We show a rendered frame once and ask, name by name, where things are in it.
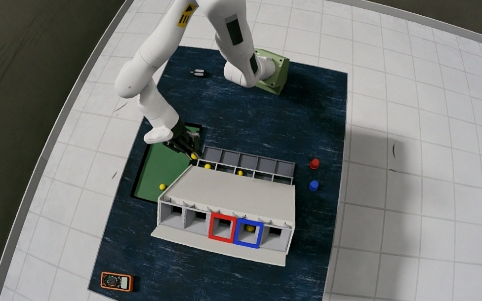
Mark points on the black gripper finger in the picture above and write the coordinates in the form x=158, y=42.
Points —
x=195, y=141
x=179, y=148

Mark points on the red square frame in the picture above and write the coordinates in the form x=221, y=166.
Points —
x=226, y=217

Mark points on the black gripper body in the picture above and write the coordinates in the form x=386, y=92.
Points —
x=180, y=131

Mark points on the blue plug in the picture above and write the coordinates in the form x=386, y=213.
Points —
x=313, y=185

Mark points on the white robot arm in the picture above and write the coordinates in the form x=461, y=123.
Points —
x=233, y=39

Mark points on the red plug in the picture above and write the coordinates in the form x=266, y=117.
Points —
x=314, y=164

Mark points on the blue square frame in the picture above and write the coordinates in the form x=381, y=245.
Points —
x=249, y=222

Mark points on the orange digital multimeter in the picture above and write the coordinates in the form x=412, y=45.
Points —
x=117, y=281

